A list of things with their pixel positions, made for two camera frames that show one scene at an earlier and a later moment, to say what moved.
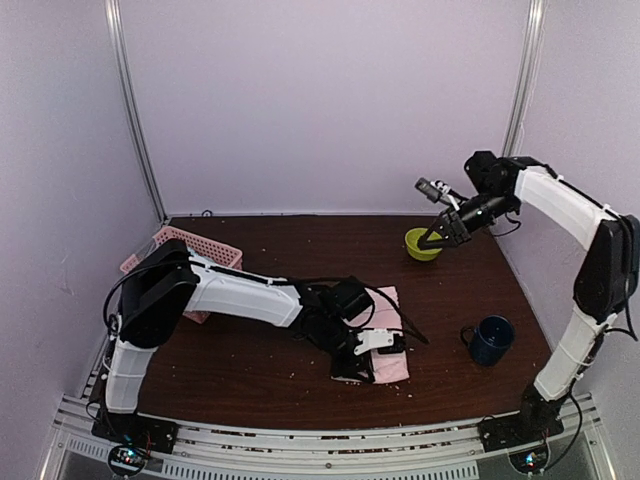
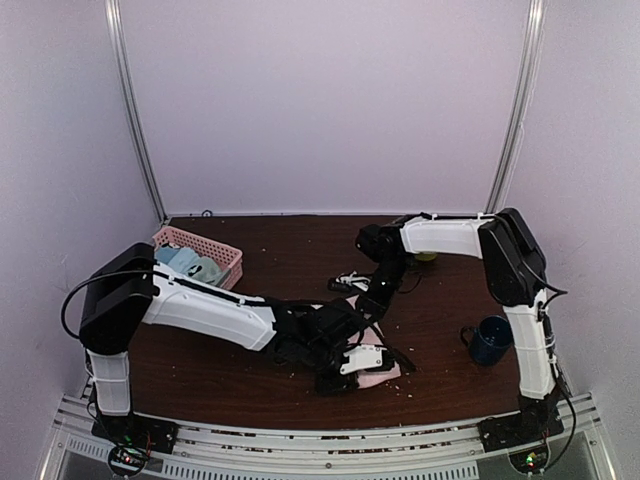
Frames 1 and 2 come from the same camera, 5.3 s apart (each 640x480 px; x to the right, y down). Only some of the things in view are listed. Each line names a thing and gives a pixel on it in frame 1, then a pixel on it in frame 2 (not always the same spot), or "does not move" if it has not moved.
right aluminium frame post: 526,79 does not move
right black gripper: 453,227 -> 376,305
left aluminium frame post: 113,12 does not move
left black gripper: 351,370 -> 324,388
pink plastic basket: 199,247 does not move
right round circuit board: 530,460 does not move
